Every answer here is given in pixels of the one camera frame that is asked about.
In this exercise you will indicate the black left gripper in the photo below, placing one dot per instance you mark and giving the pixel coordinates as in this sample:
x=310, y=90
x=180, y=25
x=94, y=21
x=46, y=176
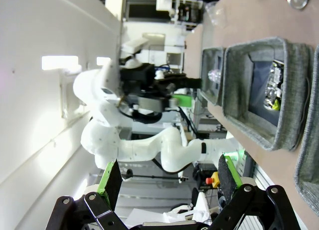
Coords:
x=137, y=78

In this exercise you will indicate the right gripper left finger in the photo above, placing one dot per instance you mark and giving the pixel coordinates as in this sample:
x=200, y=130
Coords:
x=112, y=182

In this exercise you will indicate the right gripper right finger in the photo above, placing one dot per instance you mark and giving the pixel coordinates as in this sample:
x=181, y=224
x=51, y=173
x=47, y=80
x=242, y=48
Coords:
x=226, y=180

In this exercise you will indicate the crushed clear pink-label bottle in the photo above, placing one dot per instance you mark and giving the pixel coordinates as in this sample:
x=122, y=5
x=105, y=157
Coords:
x=214, y=75

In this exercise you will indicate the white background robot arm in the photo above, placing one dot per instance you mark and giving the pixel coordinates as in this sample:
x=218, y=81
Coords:
x=132, y=62

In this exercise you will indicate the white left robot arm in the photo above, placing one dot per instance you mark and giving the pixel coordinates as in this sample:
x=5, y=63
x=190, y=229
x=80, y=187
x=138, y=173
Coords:
x=149, y=145

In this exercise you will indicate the yellow emergency stop button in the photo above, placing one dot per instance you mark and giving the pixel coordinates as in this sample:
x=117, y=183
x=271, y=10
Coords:
x=213, y=180

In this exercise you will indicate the grey felt basket for plastic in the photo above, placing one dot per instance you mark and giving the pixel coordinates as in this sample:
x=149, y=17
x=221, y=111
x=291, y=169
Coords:
x=211, y=58

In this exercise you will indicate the grey felt basket for cans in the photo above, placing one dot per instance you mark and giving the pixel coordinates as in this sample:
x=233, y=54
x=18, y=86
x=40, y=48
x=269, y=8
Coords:
x=239, y=90

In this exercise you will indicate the white background equipment rack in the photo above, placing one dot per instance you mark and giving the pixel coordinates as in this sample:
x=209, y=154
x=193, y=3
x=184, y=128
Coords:
x=179, y=11

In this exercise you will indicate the clear plastic cup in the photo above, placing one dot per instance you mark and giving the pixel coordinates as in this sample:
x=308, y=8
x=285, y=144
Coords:
x=215, y=14

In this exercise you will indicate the small rectangular ceiling light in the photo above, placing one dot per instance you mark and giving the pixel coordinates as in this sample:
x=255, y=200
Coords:
x=103, y=61

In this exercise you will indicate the empty grey felt basket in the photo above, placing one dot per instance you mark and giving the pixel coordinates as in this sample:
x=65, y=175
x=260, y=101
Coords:
x=311, y=152

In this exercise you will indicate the white ceiling mounted fixture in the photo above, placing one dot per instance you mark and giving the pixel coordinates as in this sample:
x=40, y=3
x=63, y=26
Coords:
x=72, y=95

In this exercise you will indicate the large rectangular ceiling light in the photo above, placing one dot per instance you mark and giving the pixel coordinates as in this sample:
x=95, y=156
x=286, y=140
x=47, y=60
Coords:
x=61, y=63

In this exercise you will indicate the ribbed aluminium mounting rail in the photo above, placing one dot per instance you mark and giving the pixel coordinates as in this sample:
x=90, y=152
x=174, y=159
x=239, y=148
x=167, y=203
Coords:
x=259, y=175

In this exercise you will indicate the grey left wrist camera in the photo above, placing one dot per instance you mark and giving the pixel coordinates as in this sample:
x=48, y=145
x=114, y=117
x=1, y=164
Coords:
x=149, y=104

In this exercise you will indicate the black front camera stand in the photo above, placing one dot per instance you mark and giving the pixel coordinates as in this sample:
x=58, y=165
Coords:
x=154, y=176

